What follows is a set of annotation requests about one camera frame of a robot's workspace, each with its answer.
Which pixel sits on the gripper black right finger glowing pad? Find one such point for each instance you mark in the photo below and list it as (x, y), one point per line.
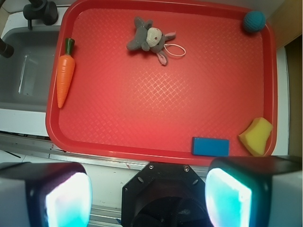
(255, 191)

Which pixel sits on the grey toy sink basin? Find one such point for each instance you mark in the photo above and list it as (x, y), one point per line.
(25, 76)

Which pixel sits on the yellow sponge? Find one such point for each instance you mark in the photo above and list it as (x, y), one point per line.
(255, 137)

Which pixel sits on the black octagonal mount plate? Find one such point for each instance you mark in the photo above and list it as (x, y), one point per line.
(164, 195)

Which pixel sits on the black toy faucet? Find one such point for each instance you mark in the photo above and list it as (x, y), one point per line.
(44, 10)

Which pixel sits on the red plastic tray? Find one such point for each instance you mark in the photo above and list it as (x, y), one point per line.
(126, 104)

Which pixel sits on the teal textured ball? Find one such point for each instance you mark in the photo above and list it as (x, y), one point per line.
(254, 21)

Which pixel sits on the grey plush donkey toy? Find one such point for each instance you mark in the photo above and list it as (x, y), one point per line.
(151, 39)

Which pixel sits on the orange toy carrot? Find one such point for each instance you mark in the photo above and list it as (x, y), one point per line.
(65, 70)

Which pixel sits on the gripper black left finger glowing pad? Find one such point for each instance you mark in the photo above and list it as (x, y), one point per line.
(44, 195)

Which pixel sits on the blue rectangular block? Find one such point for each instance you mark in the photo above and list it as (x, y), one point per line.
(210, 147)

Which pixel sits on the black faucet handle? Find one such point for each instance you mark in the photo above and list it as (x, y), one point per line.
(6, 50)

